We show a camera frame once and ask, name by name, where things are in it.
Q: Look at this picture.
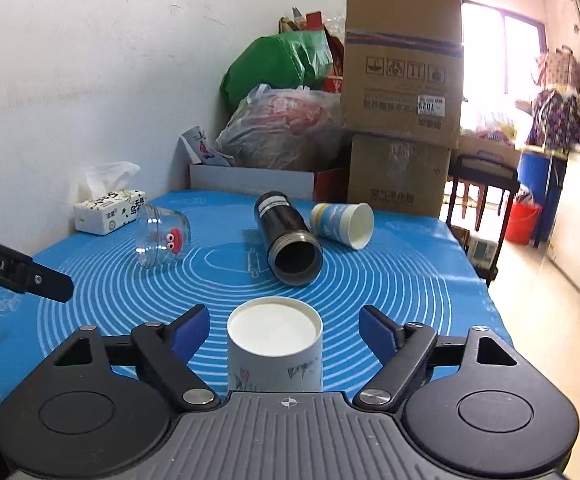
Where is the printed paper cup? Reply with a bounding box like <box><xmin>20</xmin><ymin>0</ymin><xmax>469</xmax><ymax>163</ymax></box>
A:
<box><xmin>181</xmin><ymin>126</ymin><xmax>235</xmax><ymax>167</ymax></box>

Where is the small cardboard box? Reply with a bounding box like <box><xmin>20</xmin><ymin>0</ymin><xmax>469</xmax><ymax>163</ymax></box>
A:
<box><xmin>347</xmin><ymin>132</ymin><xmax>453</xmax><ymax>218</ymax></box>

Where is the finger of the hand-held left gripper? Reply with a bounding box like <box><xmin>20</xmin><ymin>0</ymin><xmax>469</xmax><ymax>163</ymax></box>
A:
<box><xmin>22</xmin><ymin>258</ymin><xmax>75</xmax><ymax>304</ymax></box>

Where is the white flat box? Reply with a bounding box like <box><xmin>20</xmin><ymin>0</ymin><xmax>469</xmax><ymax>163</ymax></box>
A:
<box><xmin>188</xmin><ymin>162</ymin><xmax>316</xmax><ymax>201</ymax></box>

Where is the red gift bag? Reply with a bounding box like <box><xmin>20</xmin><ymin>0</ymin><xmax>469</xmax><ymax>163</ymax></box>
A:
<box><xmin>305</xmin><ymin>10</ymin><xmax>346</xmax><ymax>93</ymax></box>

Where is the blue silicone mat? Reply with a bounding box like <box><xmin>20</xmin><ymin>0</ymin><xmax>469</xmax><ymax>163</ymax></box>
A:
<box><xmin>0</xmin><ymin>191</ymin><xmax>513</xmax><ymax>411</ymax></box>

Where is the window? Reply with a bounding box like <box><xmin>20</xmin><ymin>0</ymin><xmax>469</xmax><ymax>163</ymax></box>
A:
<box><xmin>462</xmin><ymin>2</ymin><xmax>543</xmax><ymax>131</ymax></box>

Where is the clear plastic bag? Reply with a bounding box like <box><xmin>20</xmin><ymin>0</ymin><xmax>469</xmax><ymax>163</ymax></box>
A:
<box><xmin>215</xmin><ymin>84</ymin><xmax>343</xmax><ymax>171</ymax></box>

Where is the red box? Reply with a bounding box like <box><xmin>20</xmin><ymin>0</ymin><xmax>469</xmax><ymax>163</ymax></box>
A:
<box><xmin>314</xmin><ymin>166</ymin><xmax>350</xmax><ymax>202</ymax></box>

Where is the white tissue pack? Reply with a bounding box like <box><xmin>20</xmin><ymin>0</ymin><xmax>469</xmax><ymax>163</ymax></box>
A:
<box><xmin>73</xmin><ymin>161</ymin><xmax>147</xmax><ymax>236</ymax></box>

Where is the blue barrel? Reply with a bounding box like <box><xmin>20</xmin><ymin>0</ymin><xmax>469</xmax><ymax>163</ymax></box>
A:
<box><xmin>517</xmin><ymin>151</ymin><xmax>553</xmax><ymax>206</ymax></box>

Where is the low cardboard box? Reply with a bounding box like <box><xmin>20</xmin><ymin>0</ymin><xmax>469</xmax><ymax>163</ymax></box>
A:
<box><xmin>457</xmin><ymin>135</ymin><xmax>521</xmax><ymax>181</ymax></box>

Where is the green plastic bag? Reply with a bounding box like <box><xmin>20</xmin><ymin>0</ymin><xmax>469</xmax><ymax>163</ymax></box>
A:
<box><xmin>220</xmin><ymin>30</ymin><xmax>335</xmax><ymax>113</ymax></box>

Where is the glass jar with red print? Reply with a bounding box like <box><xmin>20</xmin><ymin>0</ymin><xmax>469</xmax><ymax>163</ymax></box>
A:
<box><xmin>135</xmin><ymin>203</ymin><xmax>192</xmax><ymax>270</ymax></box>

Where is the black thermos cup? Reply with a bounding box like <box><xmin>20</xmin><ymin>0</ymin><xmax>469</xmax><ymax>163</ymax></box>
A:
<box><xmin>254</xmin><ymin>191</ymin><xmax>323</xmax><ymax>286</ymax></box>

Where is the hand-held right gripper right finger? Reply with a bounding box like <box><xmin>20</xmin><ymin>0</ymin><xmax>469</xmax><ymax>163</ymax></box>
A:
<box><xmin>352</xmin><ymin>305</ymin><xmax>521</xmax><ymax>411</ymax></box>

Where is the blue and white paper cup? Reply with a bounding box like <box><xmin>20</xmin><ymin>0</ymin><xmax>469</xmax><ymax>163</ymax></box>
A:
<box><xmin>310</xmin><ymin>202</ymin><xmax>375</xmax><ymax>251</ymax></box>

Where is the large cardboard box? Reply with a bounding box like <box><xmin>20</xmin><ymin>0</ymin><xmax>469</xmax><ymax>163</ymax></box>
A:
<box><xmin>340</xmin><ymin>0</ymin><xmax>466</xmax><ymax>150</ymax></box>

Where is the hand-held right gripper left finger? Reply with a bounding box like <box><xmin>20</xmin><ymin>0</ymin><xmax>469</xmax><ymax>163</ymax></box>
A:
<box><xmin>45</xmin><ymin>305</ymin><xmax>221</xmax><ymax>413</ymax></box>

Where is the red bucket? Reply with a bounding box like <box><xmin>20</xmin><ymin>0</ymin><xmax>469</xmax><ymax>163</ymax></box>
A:
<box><xmin>509</xmin><ymin>202</ymin><xmax>543</xmax><ymax>246</ymax></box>

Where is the floral garment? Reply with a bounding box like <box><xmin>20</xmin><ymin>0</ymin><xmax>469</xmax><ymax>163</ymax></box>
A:
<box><xmin>527</xmin><ymin>45</ymin><xmax>580</xmax><ymax>151</ymax></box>

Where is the black chair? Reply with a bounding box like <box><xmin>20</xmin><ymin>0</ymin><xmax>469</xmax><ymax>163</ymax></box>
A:
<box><xmin>445</xmin><ymin>155</ymin><xmax>518</xmax><ymax>286</ymax></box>

